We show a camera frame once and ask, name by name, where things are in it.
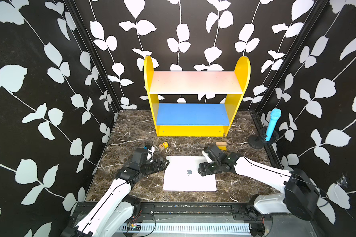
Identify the silver laptop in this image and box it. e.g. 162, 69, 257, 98
163, 156, 217, 192

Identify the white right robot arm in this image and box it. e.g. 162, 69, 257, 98
198, 150, 320, 221

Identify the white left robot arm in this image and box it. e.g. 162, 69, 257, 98
61, 146, 170, 237

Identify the yellow flat block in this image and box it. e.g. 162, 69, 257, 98
218, 146, 227, 151

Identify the wooden block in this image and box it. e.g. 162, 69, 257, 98
216, 142, 227, 146

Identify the yellow two-tier toy shelf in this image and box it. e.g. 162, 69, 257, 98
143, 56, 251, 137

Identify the small green circuit board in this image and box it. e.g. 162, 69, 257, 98
128, 223, 141, 231

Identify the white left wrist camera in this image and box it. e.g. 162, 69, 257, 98
144, 145, 155, 163

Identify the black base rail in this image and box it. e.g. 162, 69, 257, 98
131, 202, 274, 223

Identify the white slotted cable duct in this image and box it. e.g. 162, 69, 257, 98
117, 223, 251, 235

